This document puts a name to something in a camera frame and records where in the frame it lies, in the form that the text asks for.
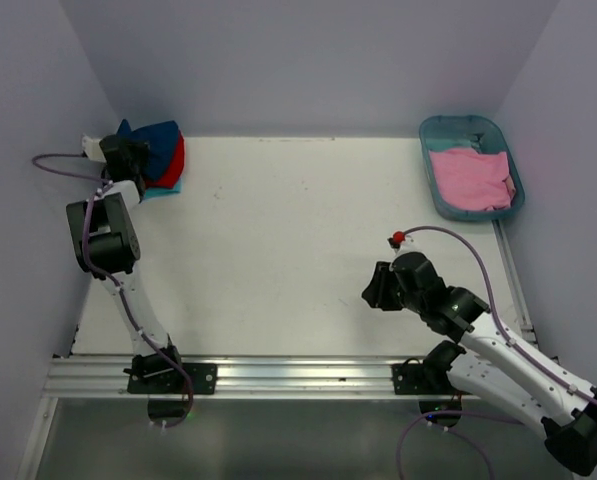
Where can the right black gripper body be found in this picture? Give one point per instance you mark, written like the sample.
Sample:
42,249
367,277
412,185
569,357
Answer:
412,300

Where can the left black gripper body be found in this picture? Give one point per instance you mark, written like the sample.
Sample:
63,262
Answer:
139,155

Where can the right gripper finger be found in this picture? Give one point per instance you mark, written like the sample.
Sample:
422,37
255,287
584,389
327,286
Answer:
378,296
384,281

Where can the navy blue t-shirt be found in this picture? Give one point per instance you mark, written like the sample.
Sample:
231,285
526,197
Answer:
162,140

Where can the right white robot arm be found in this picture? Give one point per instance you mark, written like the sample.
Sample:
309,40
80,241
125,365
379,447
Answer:
483,356

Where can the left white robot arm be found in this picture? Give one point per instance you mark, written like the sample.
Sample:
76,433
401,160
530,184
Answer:
106,246

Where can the teal folded t-shirt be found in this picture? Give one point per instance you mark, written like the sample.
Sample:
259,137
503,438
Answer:
159,192

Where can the red folded t-shirt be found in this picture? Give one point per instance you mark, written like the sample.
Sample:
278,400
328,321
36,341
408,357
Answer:
172,175

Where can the pink t-shirt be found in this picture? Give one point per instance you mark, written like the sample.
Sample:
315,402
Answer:
473,181

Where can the teal plastic basket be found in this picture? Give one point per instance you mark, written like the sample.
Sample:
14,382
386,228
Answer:
493,141

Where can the teal t-shirt in basket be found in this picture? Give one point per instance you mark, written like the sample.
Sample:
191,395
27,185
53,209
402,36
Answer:
470,141

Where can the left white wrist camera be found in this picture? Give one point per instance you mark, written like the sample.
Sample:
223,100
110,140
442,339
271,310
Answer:
91,148

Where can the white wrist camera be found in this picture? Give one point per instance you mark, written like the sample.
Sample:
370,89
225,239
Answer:
401,244
91,148

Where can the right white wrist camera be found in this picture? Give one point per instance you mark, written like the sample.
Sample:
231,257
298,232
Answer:
401,244

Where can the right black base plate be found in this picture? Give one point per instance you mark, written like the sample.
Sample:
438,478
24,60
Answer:
426,377

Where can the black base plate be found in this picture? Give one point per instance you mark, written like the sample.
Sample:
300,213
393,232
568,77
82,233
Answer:
426,377
203,378

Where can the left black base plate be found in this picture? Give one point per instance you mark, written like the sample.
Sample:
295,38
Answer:
203,378

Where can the aluminium mounting rail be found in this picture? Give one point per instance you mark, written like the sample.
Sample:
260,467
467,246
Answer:
279,314

